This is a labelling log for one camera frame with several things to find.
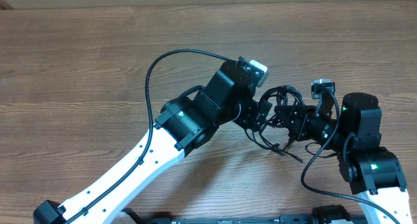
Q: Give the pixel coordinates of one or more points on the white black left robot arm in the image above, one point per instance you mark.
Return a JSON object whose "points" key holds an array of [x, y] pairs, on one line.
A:
{"points": [[183, 125]]}

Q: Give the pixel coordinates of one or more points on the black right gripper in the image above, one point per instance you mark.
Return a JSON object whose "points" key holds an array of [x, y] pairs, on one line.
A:
{"points": [[303, 122]]}

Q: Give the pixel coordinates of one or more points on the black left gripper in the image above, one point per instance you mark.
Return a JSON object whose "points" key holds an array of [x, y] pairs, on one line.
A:
{"points": [[255, 112]]}

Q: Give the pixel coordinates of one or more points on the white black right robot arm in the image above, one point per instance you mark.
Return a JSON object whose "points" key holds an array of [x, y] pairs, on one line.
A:
{"points": [[352, 130]]}

